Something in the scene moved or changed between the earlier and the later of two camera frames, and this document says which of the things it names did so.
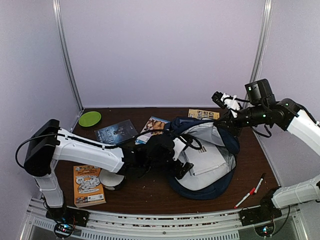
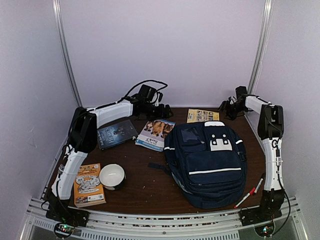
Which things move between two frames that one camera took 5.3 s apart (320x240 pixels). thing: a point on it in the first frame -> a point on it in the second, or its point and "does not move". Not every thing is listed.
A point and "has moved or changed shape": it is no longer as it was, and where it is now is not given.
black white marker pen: x=259 y=183 does not move
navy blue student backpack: x=210 y=151 has moved or changed shape
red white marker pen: x=251 y=193 does not move
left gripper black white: x=183 y=170 -> x=161 y=115
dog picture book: x=153 y=123 does not move
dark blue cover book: x=116 y=133 does not move
